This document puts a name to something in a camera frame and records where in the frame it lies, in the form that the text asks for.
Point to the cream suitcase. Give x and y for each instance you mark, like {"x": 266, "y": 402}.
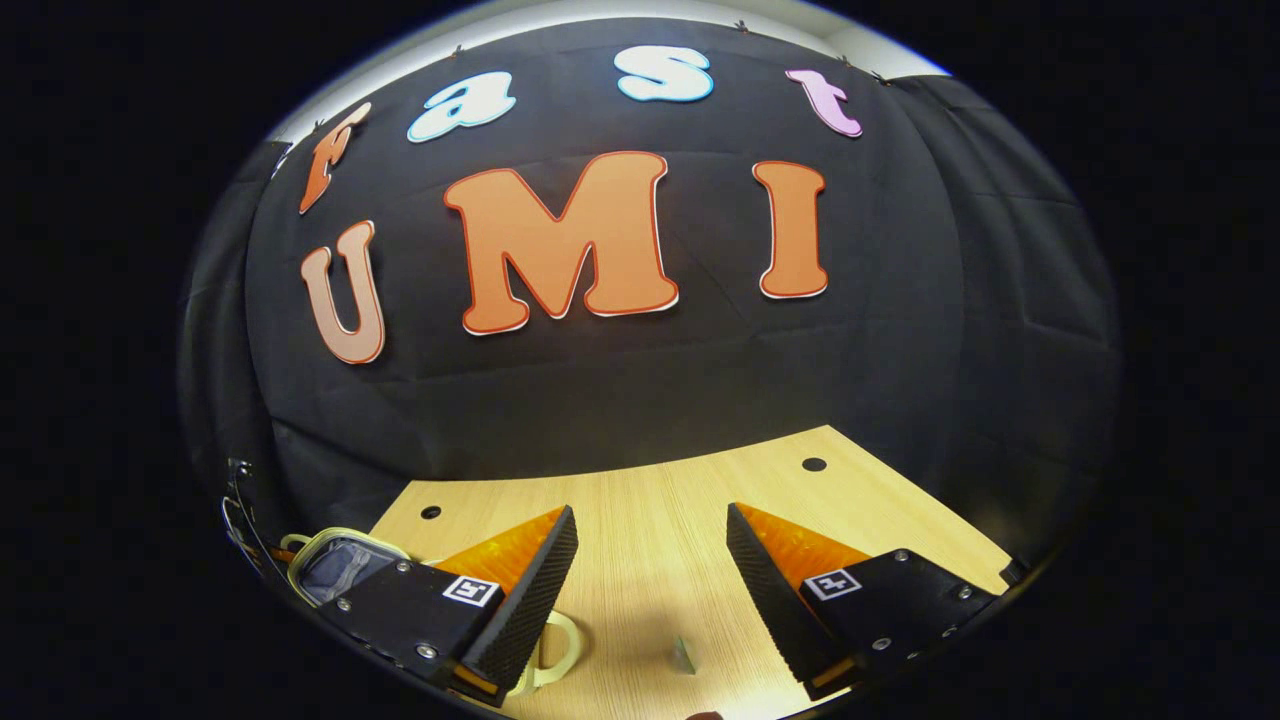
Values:
{"x": 340, "y": 570}

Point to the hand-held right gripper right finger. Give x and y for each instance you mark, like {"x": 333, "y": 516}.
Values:
{"x": 770, "y": 600}

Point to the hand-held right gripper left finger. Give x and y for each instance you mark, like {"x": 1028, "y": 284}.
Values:
{"x": 535, "y": 610}

